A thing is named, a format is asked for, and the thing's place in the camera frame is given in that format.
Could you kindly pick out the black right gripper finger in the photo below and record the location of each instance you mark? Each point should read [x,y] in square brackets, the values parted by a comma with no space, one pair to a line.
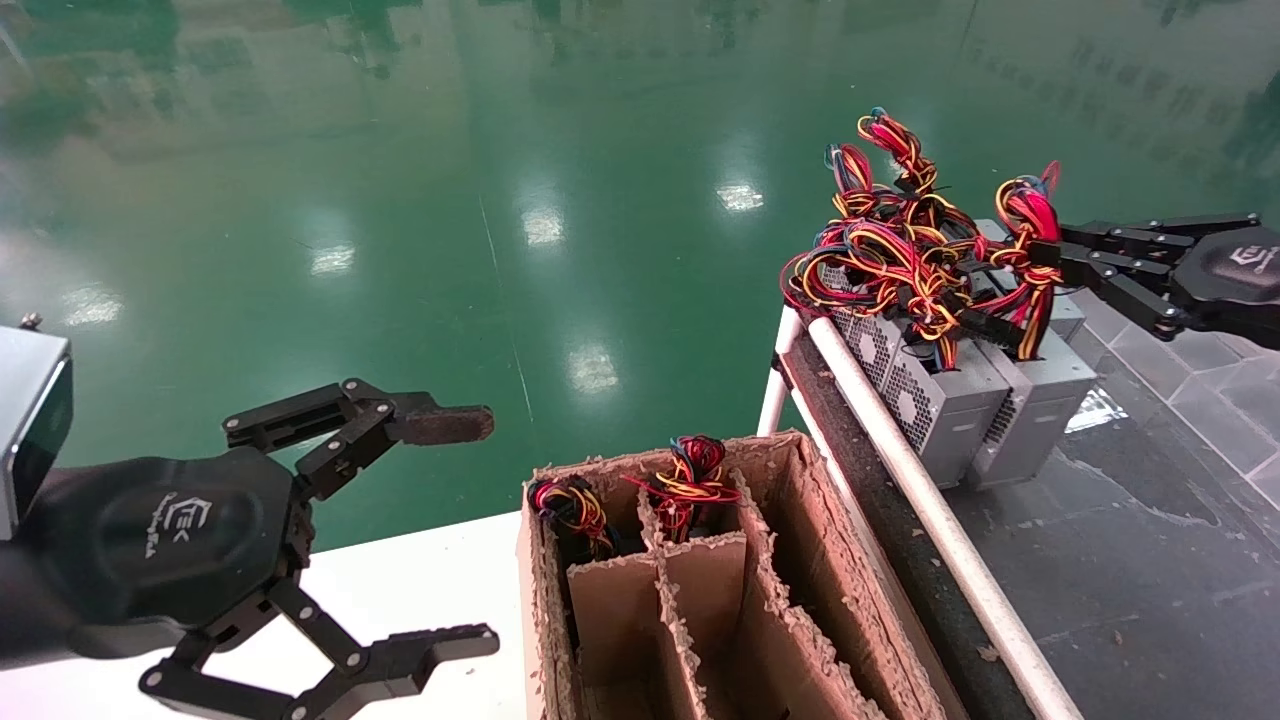
[1130,236]
[1120,285]

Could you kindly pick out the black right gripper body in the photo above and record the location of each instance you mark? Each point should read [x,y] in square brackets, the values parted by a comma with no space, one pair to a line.
[1240,280]

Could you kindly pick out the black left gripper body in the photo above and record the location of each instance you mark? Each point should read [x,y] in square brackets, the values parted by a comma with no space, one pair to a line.
[170,545]

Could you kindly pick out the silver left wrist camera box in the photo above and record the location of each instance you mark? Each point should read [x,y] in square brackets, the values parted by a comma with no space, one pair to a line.
[30,420]

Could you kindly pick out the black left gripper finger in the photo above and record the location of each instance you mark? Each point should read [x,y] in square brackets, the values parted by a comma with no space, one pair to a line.
[445,423]
[400,665]

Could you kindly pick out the brown divided cardboard box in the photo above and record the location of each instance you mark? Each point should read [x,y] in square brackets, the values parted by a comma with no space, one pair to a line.
[620,620]

